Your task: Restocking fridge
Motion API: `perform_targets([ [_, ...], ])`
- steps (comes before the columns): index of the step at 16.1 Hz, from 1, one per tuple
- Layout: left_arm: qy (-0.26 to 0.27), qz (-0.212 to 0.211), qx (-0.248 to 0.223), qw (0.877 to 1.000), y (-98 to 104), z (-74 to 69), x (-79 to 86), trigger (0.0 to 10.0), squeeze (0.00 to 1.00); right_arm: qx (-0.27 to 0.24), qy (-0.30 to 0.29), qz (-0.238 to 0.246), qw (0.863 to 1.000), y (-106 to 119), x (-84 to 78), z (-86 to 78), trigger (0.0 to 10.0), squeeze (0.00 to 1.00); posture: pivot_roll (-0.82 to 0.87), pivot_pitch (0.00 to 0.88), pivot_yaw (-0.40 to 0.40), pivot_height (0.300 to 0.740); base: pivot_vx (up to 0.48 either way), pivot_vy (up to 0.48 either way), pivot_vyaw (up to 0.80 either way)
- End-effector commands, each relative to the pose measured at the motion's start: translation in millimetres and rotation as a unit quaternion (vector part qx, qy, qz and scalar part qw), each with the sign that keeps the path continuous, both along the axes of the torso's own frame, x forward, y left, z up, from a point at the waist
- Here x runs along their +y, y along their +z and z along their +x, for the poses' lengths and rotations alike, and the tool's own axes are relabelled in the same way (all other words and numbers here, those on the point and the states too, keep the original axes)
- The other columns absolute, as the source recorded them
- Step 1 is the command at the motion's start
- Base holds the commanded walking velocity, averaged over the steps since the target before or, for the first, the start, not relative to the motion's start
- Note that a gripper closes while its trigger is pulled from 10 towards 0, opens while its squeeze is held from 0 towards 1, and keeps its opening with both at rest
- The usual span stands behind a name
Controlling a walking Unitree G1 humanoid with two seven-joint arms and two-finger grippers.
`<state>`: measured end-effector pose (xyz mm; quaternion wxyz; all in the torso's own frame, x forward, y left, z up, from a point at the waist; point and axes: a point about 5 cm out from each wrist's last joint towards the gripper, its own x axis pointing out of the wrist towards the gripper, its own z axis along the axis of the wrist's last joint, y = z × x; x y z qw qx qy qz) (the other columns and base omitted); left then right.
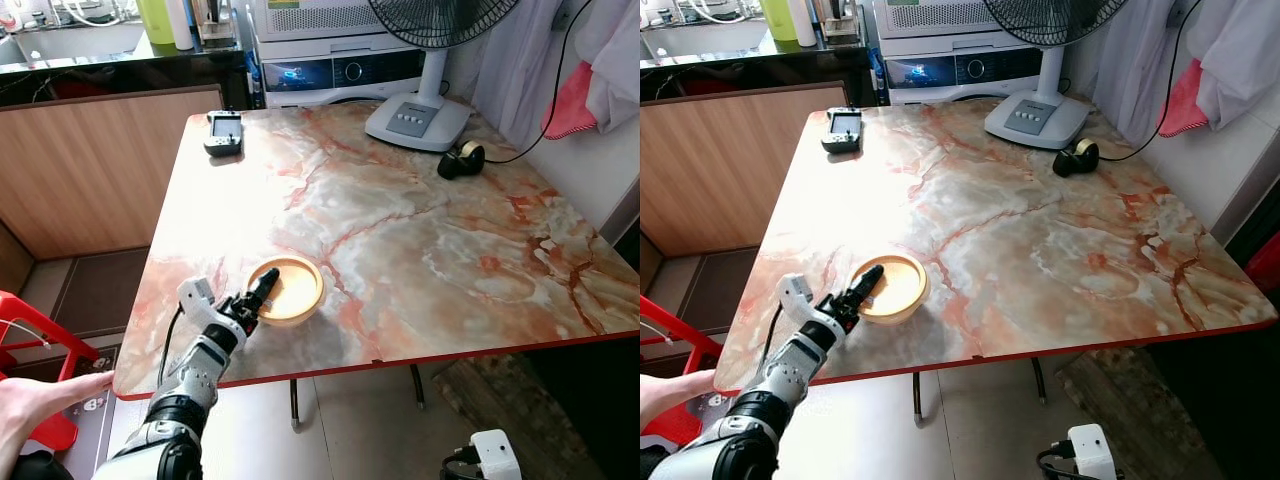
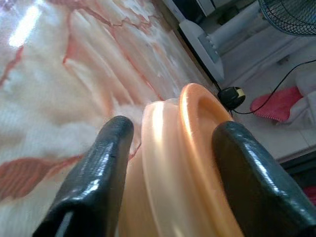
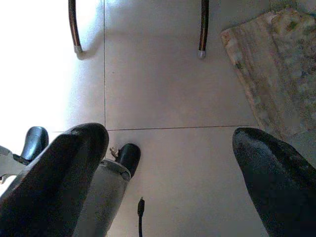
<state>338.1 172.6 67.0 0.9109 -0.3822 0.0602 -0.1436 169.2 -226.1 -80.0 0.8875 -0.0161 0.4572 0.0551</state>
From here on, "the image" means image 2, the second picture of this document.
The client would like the red mat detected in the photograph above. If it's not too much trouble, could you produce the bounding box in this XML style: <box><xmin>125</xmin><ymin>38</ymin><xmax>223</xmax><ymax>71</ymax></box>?
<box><xmin>249</xmin><ymin>86</ymin><xmax>303</xmax><ymax>123</ymax></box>

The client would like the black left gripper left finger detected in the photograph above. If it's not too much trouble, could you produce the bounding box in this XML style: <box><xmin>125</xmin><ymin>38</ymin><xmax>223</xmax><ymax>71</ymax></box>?
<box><xmin>32</xmin><ymin>115</ymin><xmax>134</xmax><ymax>237</ymax></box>

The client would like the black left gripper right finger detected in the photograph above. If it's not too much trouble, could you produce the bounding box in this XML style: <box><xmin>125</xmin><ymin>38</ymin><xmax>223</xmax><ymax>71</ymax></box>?
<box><xmin>211</xmin><ymin>121</ymin><xmax>316</xmax><ymax>237</ymax></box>

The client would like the white cloth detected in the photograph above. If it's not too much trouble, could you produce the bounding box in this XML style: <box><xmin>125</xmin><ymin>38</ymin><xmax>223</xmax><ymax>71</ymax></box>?
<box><xmin>283</xmin><ymin>69</ymin><xmax>316</xmax><ymax>124</ymax></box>

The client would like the black power cable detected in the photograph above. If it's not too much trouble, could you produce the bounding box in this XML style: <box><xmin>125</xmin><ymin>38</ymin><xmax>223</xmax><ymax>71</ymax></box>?
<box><xmin>231</xmin><ymin>58</ymin><xmax>316</xmax><ymax>115</ymax></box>

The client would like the black wire-grille fan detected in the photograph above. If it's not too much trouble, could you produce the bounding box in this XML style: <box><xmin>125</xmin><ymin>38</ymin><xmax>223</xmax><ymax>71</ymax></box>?
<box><xmin>257</xmin><ymin>0</ymin><xmax>316</xmax><ymax>37</ymax></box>

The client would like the black and yellow tape measure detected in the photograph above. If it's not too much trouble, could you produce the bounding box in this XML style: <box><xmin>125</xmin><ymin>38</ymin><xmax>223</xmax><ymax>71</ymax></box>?
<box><xmin>217</xmin><ymin>86</ymin><xmax>246</xmax><ymax>111</ymax></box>

